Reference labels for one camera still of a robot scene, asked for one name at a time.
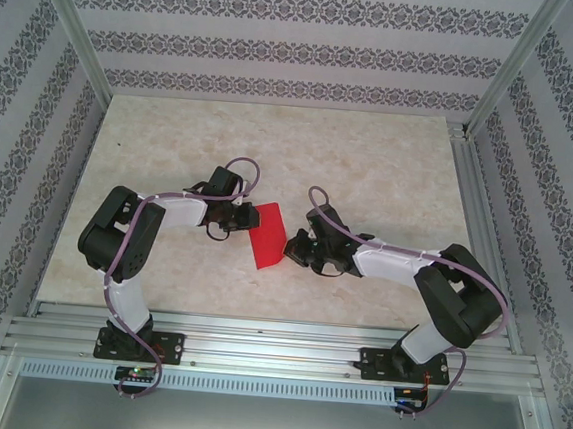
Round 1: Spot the small circuit board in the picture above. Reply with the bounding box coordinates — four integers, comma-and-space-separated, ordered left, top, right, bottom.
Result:
395, 386, 429, 406
114, 364, 159, 384

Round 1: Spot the red paper sheet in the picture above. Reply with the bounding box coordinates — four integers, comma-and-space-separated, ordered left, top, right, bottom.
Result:
243, 199, 291, 275

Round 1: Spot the aluminium side rail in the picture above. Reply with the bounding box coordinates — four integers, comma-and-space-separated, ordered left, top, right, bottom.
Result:
427, 118, 544, 357

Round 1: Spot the slotted grey cable duct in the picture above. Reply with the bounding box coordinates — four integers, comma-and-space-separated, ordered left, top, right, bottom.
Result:
18, 354, 398, 410

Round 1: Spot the aluminium frame post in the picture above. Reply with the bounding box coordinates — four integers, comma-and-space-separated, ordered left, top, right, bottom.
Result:
465, 0, 570, 147
17, 0, 122, 110

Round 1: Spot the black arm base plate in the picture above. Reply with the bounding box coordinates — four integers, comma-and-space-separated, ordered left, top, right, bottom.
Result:
357, 345, 451, 388
94, 325, 187, 367

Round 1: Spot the aluminium frame rail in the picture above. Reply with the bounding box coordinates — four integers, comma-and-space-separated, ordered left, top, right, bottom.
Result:
0, 294, 550, 402

